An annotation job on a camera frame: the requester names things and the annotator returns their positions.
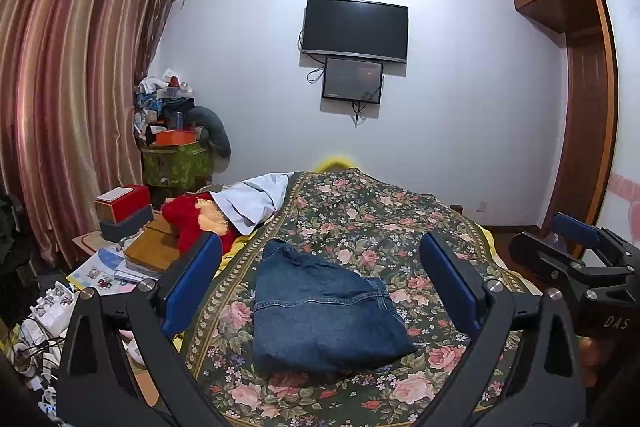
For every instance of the white power strip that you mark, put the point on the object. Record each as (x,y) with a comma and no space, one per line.
(45,317)

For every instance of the wooden side table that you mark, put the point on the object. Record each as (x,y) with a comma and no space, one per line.
(90,241)

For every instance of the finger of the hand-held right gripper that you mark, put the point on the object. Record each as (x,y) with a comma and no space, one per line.
(580,231)
(545,257)

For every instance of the red plush toy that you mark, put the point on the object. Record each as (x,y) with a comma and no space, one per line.
(187,219)

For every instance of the grey box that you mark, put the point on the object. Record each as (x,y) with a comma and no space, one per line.
(125,227)

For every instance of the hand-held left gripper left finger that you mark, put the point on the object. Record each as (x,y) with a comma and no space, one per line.
(195,277)

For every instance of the blue denim jacket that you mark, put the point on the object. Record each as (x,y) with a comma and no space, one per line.
(320,307)

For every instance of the large black television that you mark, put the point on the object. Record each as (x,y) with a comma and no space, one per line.
(355,29)

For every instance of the pile of mixed clutter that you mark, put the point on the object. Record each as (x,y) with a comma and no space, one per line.
(160,102)

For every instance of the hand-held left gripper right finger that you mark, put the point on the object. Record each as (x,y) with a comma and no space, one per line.
(450,287)

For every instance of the yellow bedsheet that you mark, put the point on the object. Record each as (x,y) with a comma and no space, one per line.
(335,163)

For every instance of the wooden door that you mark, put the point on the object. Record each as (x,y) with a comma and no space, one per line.
(582,132)

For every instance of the striped brown curtain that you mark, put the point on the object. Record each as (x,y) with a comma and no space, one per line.
(75,82)

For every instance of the small black monitor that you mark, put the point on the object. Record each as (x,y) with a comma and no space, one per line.
(352,79)

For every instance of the person's right hand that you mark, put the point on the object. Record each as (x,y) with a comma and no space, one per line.
(592,359)

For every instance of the stack of printed papers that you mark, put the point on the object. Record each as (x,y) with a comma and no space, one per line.
(100,269)

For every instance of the white cloth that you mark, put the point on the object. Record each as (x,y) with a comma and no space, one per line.
(250,202)

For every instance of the white wall socket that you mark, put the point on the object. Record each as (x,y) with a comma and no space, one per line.
(482,207)

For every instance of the red box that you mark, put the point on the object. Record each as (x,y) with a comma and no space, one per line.
(127,202)

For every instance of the grey cushion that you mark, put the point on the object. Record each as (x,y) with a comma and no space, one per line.
(215,129)

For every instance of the brown wooden box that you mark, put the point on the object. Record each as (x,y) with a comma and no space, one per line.
(152,247)

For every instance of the floral blanket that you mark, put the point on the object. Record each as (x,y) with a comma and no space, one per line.
(400,232)

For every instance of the orange box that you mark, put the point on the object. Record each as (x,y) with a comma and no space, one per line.
(175,138)

